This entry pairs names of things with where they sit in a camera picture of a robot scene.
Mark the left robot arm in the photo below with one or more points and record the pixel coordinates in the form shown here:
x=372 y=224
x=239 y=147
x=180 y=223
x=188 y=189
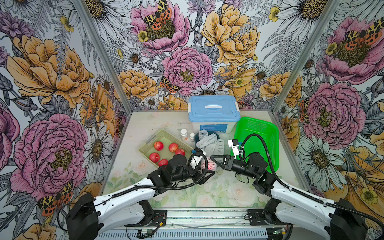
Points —
x=90 y=216

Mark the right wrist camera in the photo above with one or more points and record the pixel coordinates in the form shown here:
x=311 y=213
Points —
x=237 y=149

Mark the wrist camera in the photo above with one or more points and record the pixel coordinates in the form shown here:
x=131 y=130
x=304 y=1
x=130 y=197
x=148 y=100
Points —
x=237 y=149
x=198 y=162

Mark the dark teal plastic tray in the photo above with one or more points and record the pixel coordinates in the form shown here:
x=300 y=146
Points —
x=210 y=143

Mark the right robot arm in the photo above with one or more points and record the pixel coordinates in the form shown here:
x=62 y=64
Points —
x=288 y=204

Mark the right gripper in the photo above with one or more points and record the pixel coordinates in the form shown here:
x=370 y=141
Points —
x=227 y=159

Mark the blue lidded storage box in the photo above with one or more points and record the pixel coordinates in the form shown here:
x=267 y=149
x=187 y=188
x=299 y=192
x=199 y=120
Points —
x=217 y=114

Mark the bright green perforated basket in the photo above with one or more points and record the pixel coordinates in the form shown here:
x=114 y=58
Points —
x=268 y=131

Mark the white foam net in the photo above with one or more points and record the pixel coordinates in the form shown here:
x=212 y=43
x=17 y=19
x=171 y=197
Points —
x=215 y=148
x=205 y=138

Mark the aluminium front rail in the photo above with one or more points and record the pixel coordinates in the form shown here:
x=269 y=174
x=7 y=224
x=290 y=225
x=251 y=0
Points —
x=208 y=224

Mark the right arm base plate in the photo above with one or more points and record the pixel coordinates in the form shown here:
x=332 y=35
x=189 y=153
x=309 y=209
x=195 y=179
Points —
x=257 y=217

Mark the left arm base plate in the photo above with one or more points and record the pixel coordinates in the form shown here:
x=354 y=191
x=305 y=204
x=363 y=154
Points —
x=152 y=220

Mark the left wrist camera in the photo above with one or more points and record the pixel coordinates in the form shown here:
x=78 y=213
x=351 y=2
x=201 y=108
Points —
x=198 y=162

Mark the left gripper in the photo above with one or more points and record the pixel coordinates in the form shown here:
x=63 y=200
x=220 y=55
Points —
x=198 y=173

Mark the white pill bottle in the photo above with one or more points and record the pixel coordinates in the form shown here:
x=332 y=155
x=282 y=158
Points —
x=184 y=134

